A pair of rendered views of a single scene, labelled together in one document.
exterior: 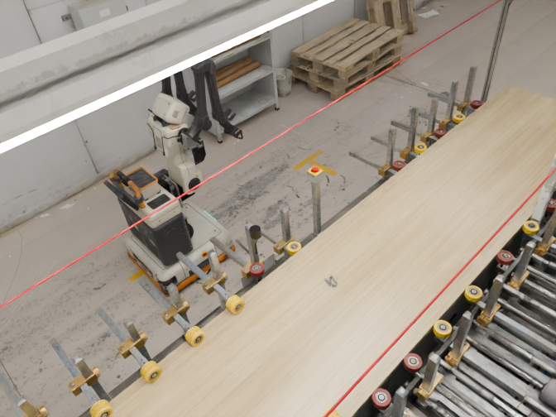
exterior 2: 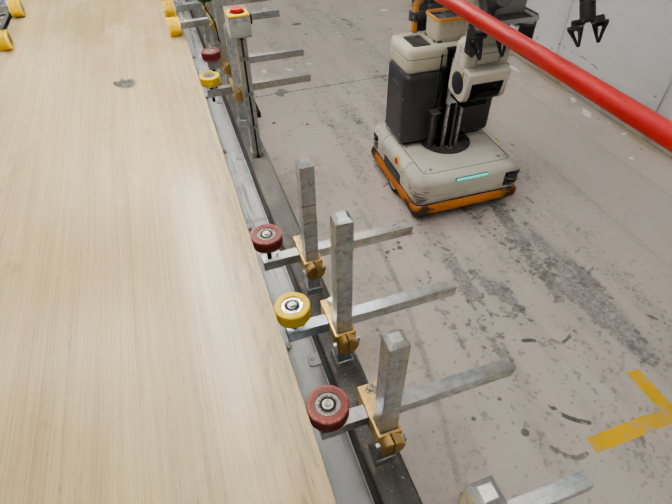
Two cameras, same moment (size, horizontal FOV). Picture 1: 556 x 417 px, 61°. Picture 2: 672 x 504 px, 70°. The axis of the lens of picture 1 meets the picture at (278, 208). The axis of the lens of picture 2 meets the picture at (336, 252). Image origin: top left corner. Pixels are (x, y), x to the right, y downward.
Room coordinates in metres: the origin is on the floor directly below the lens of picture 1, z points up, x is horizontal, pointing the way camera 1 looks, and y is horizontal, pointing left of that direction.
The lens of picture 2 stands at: (2.96, -1.63, 1.73)
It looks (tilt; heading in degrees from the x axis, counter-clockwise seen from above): 44 degrees down; 111
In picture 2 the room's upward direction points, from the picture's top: 1 degrees counter-clockwise
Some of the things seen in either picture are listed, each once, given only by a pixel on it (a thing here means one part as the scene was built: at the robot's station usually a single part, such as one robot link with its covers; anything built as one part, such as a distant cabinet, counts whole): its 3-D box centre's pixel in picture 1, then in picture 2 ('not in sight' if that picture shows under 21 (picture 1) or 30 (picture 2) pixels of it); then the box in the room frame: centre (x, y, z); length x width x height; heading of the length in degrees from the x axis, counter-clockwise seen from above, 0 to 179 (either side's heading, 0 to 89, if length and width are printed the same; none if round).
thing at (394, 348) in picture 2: (430, 127); (386, 412); (2.89, -1.19, 0.88); 0.04 x 0.04 x 0.48; 40
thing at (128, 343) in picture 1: (132, 343); not in sight; (1.28, 0.75, 0.95); 0.14 x 0.06 x 0.05; 130
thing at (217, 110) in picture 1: (213, 92); not in sight; (2.79, 0.33, 1.41); 0.11 x 0.06 x 0.43; 38
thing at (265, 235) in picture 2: (398, 170); (268, 248); (2.46, -0.84, 0.85); 0.08 x 0.08 x 0.11
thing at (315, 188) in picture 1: (316, 208); (249, 100); (2.10, -0.23, 0.93); 0.05 x 0.05 x 0.45; 40
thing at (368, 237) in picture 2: (374, 164); (339, 245); (2.62, -0.71, 0.80); 0.43 x 0.03 x 0.04; 40
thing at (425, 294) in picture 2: (395, 147); (373, 309); (2.78, -0.90, 0.81); 0.43 x 0.03 x 0.04; 40
